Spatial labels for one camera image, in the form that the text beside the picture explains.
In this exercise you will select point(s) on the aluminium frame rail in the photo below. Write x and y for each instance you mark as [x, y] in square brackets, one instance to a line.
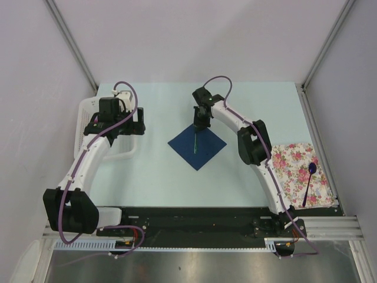
[331, 228]

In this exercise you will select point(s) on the purple metal spoon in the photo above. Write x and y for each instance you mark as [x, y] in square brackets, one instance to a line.
[312, 168]

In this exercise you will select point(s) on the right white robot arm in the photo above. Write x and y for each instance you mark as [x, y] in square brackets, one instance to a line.
[254, 148]

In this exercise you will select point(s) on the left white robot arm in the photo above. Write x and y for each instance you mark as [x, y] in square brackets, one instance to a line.
[69, 207]

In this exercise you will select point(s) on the iridescent metal fork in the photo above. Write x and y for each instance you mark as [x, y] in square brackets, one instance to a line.
[195, 143]

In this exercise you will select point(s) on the floral plastic tray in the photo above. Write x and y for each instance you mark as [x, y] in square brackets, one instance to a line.
[291, 163]

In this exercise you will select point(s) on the white plastic basket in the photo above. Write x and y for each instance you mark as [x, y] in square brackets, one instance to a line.
[99, 115]

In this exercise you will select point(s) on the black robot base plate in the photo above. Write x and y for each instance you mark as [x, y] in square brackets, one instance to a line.
[218, 228]

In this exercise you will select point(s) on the dark blue paper napkin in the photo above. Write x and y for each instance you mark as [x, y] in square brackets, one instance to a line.
[197, 148]

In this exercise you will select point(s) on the white slotted cable duct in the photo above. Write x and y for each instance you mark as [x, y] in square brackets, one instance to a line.
[86, 245]

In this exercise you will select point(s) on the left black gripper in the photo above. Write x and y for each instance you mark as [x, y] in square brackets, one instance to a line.
[135, 128]

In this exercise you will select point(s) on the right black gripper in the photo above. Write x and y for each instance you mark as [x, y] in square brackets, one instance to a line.
[198, 125]

